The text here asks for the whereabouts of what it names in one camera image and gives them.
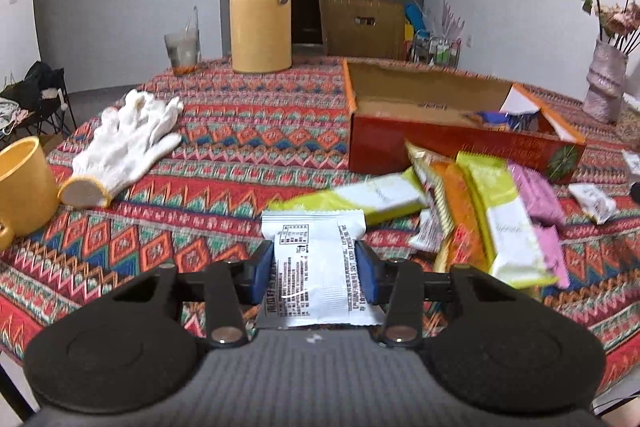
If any white snack packet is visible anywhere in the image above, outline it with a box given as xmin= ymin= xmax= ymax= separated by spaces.
xmin=568 ymin=183 xmax=617 ymax=225
xmin=256 ymin=210 xmax=383 ymax=329

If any orange snack bar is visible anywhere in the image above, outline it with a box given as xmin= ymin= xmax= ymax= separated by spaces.
xmin=406 ymin=142 xmax=488 ymax=272

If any green white snack bar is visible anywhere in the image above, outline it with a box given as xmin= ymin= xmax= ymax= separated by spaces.
xmin=456 ymin=152 xmax=558 ymax=289

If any orange cardboard box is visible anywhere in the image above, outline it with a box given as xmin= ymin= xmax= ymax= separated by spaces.
xmin=343 ymin=58 xmax=586 ymax=183

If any pink snack packet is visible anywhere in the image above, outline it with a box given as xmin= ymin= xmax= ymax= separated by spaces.
xmin=508 ymin=162 xmax=570 ymax=289

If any white work glove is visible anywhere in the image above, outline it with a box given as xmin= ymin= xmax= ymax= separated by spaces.
xmin=58 ymin=89 xmax=184 ymax=209

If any drinking glass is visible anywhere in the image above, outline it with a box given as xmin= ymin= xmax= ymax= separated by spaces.
xmin=164 ymin=6 xmax=201 ymax=77

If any wooden chair back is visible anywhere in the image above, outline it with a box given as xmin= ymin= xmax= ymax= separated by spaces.
xmin=319 ymin=0 xmax=406 ymax=61

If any yellow mug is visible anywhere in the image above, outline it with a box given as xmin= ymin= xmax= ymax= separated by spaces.
xmin=0 ymin=136 xmax=60 ymax=251

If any yellow thermos jug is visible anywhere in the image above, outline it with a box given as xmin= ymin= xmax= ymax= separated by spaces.
xmin=230 ymin=0 xmax=292 ymax=74

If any black folding chair with clothes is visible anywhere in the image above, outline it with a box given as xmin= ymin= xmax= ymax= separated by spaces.
xmin=1 ymin=61 xmax=77 ymax=145

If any pink textured vase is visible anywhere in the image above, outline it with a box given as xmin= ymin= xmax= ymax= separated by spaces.
xmin=582 ymin=39 xmax=628 ymax=124

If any wire storage cart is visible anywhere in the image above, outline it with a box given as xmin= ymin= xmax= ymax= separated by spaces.
xmin=409 ymin=34 xmax=461 ymax=69

